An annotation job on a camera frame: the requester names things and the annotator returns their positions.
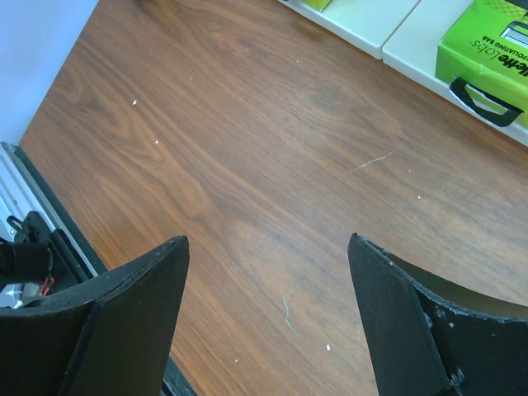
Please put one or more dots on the aluminium rail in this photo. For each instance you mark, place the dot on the aluminium rail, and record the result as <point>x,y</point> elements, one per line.
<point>43,251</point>

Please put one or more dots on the black green razor box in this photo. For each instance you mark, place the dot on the black green razor box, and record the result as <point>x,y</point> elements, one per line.
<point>318,5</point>

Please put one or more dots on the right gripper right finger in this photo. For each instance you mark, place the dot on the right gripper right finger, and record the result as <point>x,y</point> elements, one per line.
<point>427,335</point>

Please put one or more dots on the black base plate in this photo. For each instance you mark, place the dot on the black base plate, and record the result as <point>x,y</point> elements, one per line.
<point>69,326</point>

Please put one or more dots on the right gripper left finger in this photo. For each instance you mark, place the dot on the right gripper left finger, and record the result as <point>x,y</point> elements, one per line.
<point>110,335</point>

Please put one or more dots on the black green razor package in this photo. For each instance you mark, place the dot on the black green razor package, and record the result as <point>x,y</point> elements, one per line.
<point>483,60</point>

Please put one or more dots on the white three-tier shelf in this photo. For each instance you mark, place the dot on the white three-tier shelf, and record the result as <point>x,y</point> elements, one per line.
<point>403,34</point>

